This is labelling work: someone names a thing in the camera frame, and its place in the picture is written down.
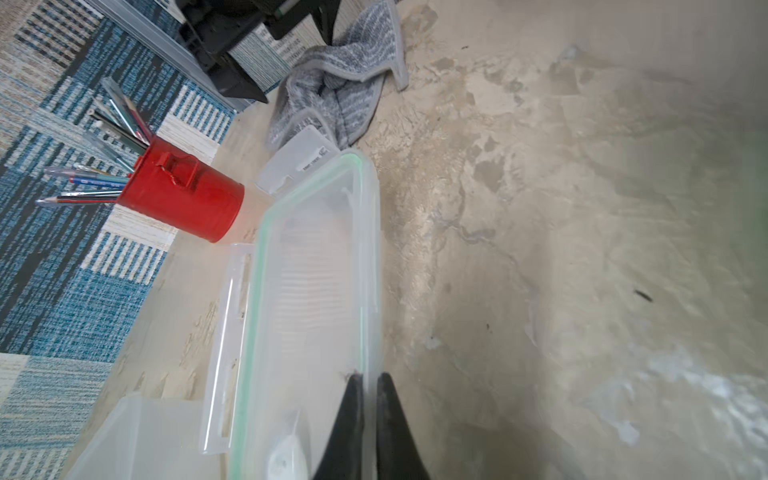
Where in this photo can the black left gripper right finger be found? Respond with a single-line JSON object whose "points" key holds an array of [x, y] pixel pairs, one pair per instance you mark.
{"points": [[396, 451]]}

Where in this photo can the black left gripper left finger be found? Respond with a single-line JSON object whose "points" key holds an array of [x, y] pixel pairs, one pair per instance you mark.
{"points": [[342, 458]]}

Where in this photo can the clear lid green rim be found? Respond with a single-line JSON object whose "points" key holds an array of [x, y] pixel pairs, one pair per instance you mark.
{"points": [[301, 313]]}

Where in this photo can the grey striped cloth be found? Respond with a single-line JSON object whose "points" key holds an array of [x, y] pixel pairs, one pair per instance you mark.
{"points": [[336, 89]]}

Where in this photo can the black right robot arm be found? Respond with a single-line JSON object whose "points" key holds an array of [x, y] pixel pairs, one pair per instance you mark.
{"points": [[211, 29]]}

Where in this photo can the red pencil cup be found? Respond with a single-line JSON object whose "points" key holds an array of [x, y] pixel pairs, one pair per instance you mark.
{"points": [[178, 189]]}

